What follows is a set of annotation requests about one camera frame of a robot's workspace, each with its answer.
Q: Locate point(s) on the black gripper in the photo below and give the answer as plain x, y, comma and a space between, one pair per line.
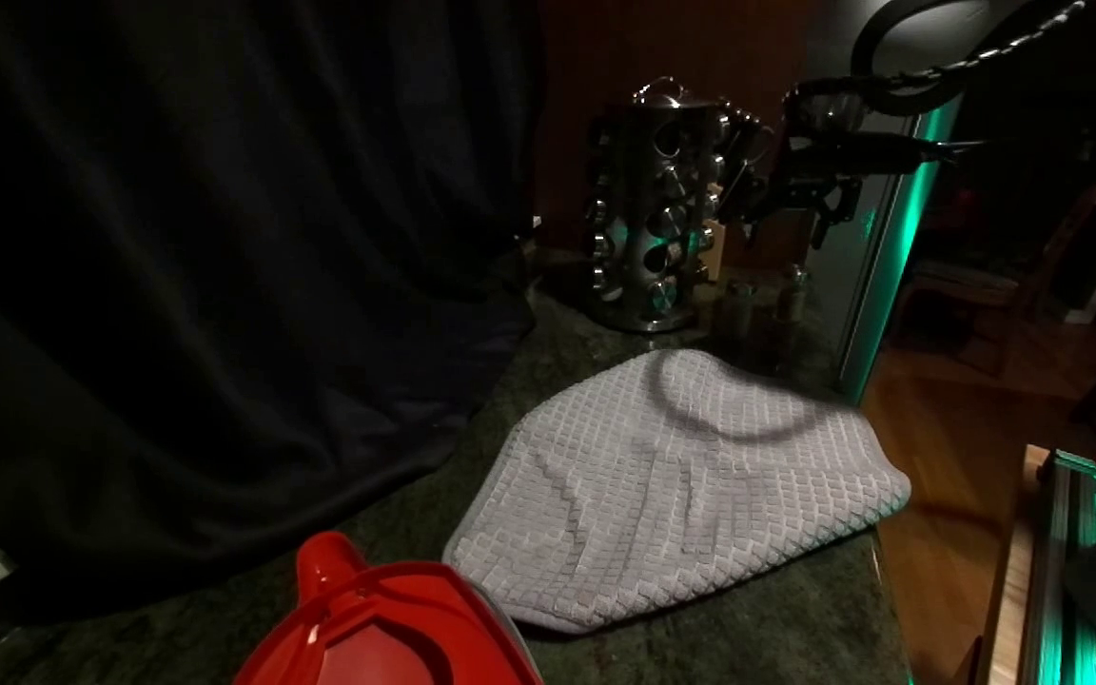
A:
820, 147

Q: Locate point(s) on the glass seasoning jar chrome lid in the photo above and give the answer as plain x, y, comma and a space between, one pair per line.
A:
752, 308

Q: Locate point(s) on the chrome revolving seasoning rack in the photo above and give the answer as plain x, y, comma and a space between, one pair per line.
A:
655, 204

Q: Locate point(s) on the red plastic container lid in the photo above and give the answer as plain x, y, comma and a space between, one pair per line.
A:
379, 629

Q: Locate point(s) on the gray waffle-weave towel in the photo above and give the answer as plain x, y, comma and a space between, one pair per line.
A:
676, 495

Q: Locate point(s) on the black fabric curtain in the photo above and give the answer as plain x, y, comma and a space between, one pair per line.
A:
190, 278

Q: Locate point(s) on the aluminium extrusion robot base frame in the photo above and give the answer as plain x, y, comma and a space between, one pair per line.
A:
1083, 573

